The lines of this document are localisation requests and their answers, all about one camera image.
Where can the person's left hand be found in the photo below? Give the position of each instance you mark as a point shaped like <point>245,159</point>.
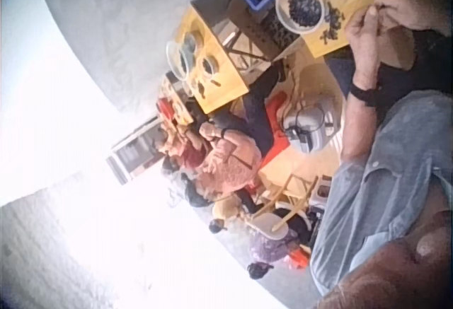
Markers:
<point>364,51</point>

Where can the person's right hand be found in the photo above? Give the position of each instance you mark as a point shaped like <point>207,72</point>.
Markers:
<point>414,8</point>

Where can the person's left fingers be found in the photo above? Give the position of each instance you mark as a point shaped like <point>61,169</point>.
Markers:
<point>361,22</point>

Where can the person's right fingers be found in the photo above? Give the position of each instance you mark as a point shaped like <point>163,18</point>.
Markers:
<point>389,3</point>

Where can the pile of dark small parts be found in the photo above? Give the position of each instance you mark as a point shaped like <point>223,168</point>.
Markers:
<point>332,26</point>

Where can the clear bowl of dark parts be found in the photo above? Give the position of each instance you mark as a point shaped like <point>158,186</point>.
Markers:
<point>301,8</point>

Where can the person's legs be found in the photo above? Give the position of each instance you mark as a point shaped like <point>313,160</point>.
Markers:
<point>424,65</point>

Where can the black wrist band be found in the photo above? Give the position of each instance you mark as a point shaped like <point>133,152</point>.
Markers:
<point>364,94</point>

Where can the brown cardboard box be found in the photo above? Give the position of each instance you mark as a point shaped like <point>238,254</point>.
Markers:
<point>244,22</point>

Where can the grey white bag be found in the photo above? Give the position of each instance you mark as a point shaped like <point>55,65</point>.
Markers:
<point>309,128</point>

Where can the red stool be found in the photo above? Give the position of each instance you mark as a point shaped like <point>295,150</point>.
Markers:
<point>279,128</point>

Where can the yellow table with containers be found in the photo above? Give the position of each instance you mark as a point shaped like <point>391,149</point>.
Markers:
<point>212,72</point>

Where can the wooden chair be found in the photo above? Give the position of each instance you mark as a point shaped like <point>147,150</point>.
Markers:
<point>286,199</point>

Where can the crowded table with red items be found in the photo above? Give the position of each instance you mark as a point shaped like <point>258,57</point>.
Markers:
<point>173,107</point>

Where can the dark display board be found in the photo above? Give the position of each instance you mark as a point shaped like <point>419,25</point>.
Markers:
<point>136,150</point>

